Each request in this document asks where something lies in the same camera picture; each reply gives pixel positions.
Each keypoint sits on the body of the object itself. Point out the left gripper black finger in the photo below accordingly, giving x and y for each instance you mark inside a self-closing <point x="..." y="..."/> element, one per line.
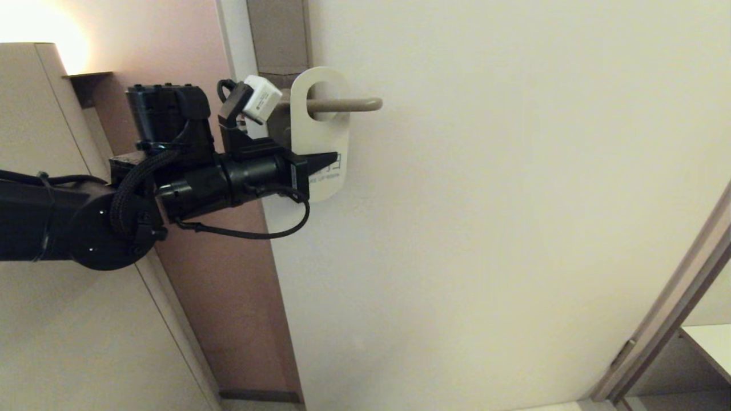
<point x="318" y="162"/>

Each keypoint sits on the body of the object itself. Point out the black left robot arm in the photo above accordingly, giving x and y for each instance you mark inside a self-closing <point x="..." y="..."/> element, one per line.
<point x="57" y="222"/>

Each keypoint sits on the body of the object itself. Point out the blue do-not-disturb door hanger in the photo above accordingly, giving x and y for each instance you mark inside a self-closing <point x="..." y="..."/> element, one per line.
<point x="325" y="137"/>

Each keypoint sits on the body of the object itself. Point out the cream door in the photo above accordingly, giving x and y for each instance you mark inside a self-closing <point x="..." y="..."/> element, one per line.
<point x="485" y="257"/>

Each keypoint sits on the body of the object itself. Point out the pale wardrobe shelf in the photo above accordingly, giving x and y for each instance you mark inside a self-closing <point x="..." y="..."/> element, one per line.
<point x="714" y="342"/>

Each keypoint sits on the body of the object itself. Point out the black left camera bracket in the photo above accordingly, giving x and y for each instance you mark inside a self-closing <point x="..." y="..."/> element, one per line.
<point x="251" y="148"/>

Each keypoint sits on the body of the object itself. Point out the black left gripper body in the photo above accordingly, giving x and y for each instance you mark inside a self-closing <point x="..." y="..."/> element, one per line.
<point x="257" y="177"/>

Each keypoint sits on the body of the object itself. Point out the brown door lock plate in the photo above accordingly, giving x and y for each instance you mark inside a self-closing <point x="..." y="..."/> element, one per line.
<point x="277" y="34"/>

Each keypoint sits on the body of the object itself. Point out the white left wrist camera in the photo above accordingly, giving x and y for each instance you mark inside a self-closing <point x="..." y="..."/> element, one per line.
<point x="261" y="100"/>

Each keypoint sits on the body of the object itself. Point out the dark wall lamp bracket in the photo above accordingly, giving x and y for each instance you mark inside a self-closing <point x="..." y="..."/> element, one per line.
<point x="85" y="83"/>

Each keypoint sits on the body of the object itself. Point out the beige cabinet panel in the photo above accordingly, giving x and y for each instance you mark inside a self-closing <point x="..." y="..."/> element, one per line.
<point x="57" y="342"/>

